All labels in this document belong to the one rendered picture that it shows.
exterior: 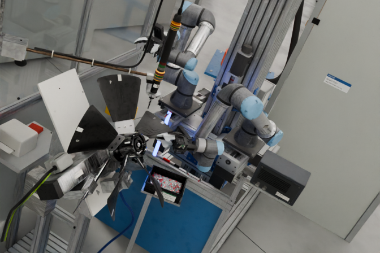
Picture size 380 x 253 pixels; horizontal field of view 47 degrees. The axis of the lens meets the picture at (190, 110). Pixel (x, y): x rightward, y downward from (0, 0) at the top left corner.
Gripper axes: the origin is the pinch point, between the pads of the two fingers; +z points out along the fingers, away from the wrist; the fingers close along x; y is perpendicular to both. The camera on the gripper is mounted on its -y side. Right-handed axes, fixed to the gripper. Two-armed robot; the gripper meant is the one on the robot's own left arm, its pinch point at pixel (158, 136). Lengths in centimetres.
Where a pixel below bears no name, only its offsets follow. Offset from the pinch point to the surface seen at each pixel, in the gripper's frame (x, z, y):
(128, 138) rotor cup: -8.1, 18.8, 13.5
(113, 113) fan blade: -11.2, 26.0, 1.2
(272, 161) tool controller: -7, -59, 15
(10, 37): -39, 75, -3
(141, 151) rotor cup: -2.4, 10.8, 15.2
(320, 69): -3, -144, -104
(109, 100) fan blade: -15.2, 29.0, -3.4
